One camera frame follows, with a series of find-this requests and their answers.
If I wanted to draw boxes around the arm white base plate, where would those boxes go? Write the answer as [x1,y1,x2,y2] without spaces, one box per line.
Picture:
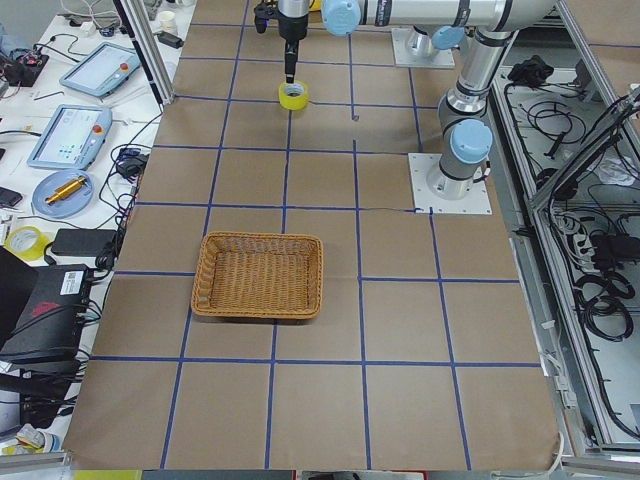
[408,153,492,215]
[391,26,463,69]

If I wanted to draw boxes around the black red computer box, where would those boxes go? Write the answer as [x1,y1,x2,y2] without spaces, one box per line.
[1,248,93,365]

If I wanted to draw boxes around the aluminium frame post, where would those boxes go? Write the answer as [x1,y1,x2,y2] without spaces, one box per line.
[114,0,175,106]

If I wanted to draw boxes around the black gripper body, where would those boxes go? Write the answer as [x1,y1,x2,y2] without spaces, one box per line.
[277,0,307,41]

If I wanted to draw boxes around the spare yellow tape roll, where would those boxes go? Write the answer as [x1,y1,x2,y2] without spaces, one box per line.
[5,226,50,262]

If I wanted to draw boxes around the brown wicker basket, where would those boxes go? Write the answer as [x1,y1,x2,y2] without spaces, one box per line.
[191,232,324,320]

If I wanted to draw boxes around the teach pendant tablet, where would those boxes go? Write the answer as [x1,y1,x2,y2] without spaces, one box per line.
[59,42,141,98]
[27,104,112,170]

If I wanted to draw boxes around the lower teach pendant tablet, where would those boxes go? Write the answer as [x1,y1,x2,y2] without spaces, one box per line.
[27,104,112,170]

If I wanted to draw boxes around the blue round plate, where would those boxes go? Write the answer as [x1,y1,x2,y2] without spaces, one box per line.
[31,169,94,219]

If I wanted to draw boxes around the upper teach pendant tablet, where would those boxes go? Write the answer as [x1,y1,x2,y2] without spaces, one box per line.
[59,42,141,98]

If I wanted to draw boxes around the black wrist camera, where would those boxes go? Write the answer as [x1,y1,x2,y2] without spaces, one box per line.
[254,0,278,34]

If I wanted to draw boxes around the black power adapter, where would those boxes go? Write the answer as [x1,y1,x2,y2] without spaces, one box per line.
[51,229,116,257]

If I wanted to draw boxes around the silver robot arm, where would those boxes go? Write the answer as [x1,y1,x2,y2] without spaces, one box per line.
[405,25,465,58]
[321,1,554,200]

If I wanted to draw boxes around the brass cylinder tool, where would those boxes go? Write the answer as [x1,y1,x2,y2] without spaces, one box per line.
[45,176,87,205]

